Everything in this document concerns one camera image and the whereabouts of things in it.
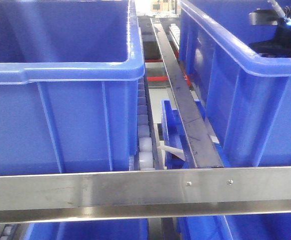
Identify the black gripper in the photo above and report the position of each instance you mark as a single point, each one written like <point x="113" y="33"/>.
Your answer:
<point x="280" y="45"/>

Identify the blue target bin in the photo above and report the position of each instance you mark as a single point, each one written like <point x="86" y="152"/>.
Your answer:
<point x="247" y="96"/>

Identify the blue lower bin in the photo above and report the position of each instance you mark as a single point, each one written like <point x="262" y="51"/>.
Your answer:
<point x="173" y="135"/>

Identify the white roller track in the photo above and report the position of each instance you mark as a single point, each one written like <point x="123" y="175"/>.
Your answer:
<point x="143" y="160"/>

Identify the blue bin left neighbour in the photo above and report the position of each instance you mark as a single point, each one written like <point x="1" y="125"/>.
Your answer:
<point x="69" y="75"/>

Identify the dark steel divider rail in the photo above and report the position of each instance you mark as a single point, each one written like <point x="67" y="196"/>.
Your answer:
<point x="201" y="150"/>

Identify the steel front rail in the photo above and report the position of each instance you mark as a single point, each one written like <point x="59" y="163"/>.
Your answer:
<point x="144" y="194"/>

